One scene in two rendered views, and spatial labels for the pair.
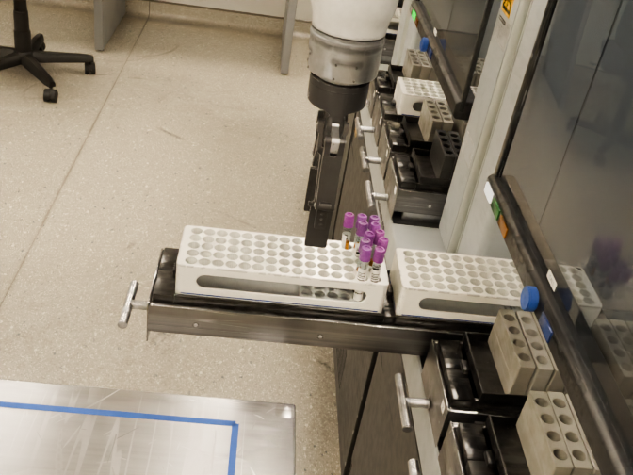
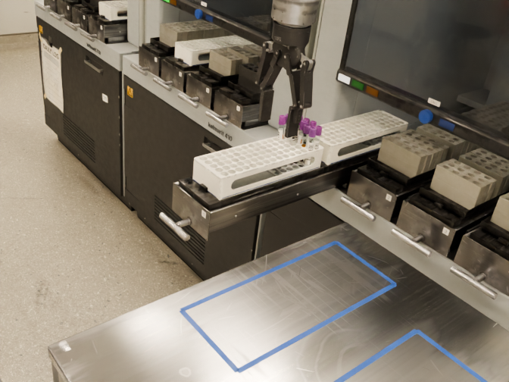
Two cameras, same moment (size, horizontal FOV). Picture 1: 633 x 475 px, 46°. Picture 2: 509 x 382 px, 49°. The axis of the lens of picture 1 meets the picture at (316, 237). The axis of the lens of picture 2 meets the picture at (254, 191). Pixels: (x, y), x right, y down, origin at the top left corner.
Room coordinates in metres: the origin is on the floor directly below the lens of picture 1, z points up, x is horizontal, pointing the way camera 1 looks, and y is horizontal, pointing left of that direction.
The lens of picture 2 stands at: (-0.01, 0.70, 1.42)
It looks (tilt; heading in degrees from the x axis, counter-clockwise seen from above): 31 degrees down; 324
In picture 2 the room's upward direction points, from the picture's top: 7 degrees clockwise
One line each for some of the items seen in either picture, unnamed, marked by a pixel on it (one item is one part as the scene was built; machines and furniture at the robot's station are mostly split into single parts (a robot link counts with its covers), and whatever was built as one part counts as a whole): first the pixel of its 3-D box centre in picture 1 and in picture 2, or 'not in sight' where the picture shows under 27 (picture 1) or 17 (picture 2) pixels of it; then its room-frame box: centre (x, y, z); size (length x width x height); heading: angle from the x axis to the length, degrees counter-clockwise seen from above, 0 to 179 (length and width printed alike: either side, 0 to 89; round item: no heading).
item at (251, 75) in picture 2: (442, 156); (252, 79); (1.32, -0.21, 0.85); 0.12 x 0.02 x 0.06; 7
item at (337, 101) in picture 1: (334, 107); (289, 45); (0.88, 0.00, 1.10); 0.08 x 0.07 x 0.09; 7
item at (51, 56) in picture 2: not in sight; (49, 73); (2.64, 0.04, 0.43); 0.27 x 0.02 x 0.36; 7
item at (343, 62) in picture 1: (344, 52); (295, 7); (0.88, 0.00, 1.17); 0.09 x 0.09 x 0.06
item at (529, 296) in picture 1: (529, 298); (426, 116); (0.71, -0.26, 0.98); 0.03 x 0.01 x 0.03; 7
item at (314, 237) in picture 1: (318, 223); (293, 120); (0.84, 0.00, 0.95); 0.03 x 0.01 x 0.07; 97
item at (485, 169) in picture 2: not in sight; (479, 176); (0.62, -0.39, 0.85); 0.12 x 0.02 x 0.06; 6
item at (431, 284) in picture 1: (491, 293); (355, 137); (0.92, -0.27, 0.83); 0.30 x 0.10 x 0.06; 97
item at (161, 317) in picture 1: (367, 309); (301, 172); (0.90, -0.09, 0.78); 0.73 x 0.14 x 0.09; 97
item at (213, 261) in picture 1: (282, 271); (260, 164); (0.88, 0.04, 0.83); 0.30 x 0.10 x 0.06; 97
